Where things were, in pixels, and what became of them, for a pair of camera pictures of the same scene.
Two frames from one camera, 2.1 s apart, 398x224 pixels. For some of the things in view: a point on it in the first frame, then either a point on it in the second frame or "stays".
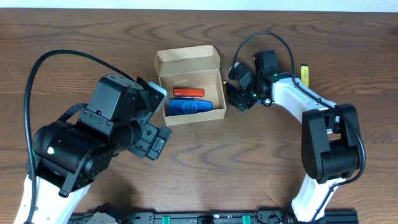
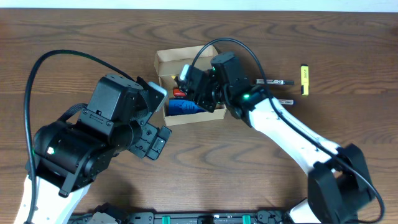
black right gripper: (240, 98) -> (207, 101)
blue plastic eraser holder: (178, 107) stays
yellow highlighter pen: (305, 76) stays
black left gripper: (148, 140) stays
